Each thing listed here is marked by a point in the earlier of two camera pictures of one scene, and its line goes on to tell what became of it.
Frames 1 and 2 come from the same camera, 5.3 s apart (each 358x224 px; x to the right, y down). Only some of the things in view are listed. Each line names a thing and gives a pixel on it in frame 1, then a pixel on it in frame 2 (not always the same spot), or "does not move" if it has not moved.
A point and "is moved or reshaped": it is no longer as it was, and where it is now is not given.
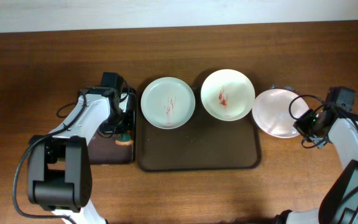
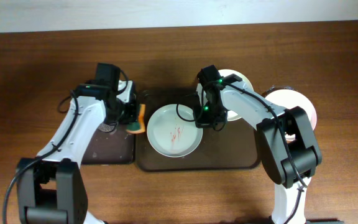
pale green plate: (168, 102) → (171, 130)
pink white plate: (270, 112) is moved or reshaped
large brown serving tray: (202, 143) does not move
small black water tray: (103, 150) does not move
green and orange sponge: (123, 139) → (139, 126)
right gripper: (303, 125) → (204, 121)
